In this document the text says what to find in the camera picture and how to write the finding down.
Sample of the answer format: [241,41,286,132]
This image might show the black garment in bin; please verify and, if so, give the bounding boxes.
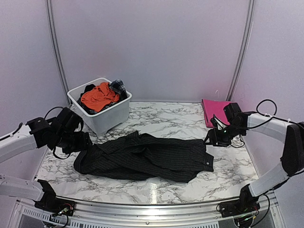
[84,84,95,94]

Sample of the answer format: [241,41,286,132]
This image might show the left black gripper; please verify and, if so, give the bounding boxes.
[55,132,93,155]

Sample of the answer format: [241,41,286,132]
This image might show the aluminium wall post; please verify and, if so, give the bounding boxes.
[45,0,72,105]
[226,0,256,101]

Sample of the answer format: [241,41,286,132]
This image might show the right aluminium wall post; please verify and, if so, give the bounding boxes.
[226,0,256,101]

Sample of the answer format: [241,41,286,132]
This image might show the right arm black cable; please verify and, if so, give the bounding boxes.
[247,99,297,130]

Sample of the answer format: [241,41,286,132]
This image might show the plaid grey garment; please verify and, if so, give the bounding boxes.
[109,79,127,96]

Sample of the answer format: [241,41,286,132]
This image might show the black striped garment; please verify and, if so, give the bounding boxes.
[74,131,214,183]

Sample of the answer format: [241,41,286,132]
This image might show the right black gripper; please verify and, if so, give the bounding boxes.
[203,123,245,147]

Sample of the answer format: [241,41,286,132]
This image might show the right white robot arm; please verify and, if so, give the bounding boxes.
[205,112,304,213]

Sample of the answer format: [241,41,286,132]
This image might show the orange garment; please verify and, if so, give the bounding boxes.
[80,82,120,112]

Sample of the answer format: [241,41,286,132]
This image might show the magenta pink trousers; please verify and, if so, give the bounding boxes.
[201,99,231,128]

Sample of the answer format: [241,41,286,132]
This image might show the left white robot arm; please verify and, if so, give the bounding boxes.
[0,117,92,211]

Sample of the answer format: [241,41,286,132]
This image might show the left aluminium wall post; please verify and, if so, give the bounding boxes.
[45,0,72,105]

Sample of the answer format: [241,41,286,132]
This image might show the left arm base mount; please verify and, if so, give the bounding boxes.
[35,179,76,216]

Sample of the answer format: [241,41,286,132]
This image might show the white plastic laundry bin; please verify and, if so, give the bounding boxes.
[67,77,132,135]

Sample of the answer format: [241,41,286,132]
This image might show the aluminium front rail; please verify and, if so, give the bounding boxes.
[8,192,286,228]

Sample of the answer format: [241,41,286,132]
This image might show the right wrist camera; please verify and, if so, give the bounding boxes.
[223,103,242,123]

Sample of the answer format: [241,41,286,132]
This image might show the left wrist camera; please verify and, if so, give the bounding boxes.
[56,107,84,132]

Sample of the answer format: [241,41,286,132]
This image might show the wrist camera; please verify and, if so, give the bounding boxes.
[56,107,84,132]
[223,103,242,123]

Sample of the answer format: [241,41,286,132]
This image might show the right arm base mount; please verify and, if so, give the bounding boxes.
[216,199,260,218]

